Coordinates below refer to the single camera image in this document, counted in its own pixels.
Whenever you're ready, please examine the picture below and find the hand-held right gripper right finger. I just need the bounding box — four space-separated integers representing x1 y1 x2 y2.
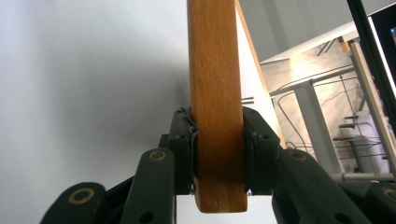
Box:
242 106 281 197

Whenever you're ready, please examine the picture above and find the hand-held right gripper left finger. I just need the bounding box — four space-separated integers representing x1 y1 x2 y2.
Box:
167 106 200 196

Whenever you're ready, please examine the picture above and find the dark monitor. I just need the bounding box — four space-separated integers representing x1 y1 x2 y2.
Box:
368 5 396 94

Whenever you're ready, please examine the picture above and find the black cable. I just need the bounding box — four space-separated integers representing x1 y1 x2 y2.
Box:
276 90 311 151

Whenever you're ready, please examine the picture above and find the grey wire rack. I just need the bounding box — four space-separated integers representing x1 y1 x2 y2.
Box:
332 112 392 174

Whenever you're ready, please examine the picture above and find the aluminium frame bar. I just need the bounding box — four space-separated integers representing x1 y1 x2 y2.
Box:
349 39 396 176

